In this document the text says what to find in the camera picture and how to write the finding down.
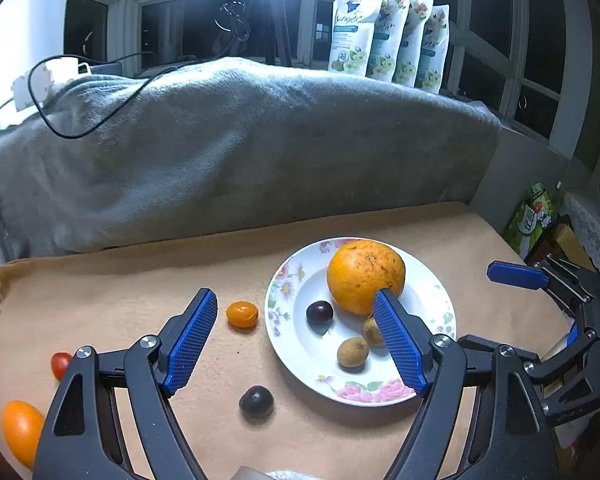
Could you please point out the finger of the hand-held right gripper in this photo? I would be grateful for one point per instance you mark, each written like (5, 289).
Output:
(517, 275)
(587, 365)

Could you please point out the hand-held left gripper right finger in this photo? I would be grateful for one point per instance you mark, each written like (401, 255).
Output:
(397, 340)

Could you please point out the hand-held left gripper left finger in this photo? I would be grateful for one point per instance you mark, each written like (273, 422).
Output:
(190, 345)

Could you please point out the brown longan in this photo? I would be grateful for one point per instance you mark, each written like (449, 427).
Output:
(352, 352)
(371, 331)

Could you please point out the small orange kumquat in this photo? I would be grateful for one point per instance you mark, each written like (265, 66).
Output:
(242, 314)

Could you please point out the speckled orange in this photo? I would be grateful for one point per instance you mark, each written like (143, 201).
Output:
(365, 275)

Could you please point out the dark purple plum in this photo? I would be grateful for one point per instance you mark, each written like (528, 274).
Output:
(256, 401)
(319, 313)

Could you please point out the floral white plate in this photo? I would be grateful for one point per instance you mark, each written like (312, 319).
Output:
(307, 355)

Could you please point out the white lace tablecloth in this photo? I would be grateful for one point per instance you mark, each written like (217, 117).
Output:
(582, 210)

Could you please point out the cardboard box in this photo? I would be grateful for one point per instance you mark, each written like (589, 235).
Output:
(562, 242)

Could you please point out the green printed bag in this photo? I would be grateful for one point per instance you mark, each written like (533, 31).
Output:
(527, 220)

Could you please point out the red cherry tomato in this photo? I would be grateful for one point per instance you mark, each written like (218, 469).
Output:
(60, 364)

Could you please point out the grey blanket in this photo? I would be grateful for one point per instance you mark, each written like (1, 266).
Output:
(230, 160)

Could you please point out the smooth orange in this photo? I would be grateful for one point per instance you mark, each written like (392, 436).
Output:
(21, 432)

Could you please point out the white refill pouch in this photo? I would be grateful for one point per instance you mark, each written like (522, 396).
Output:
(435, 55)
(352, 30)
(417, 45)
(392, 35)

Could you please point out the black power adapter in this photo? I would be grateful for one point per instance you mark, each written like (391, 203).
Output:
(105, 68)

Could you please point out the white power strip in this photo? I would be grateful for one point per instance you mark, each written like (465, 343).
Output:
(40, 80)

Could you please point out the black tripod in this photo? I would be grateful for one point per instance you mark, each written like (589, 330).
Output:
(275, 20)

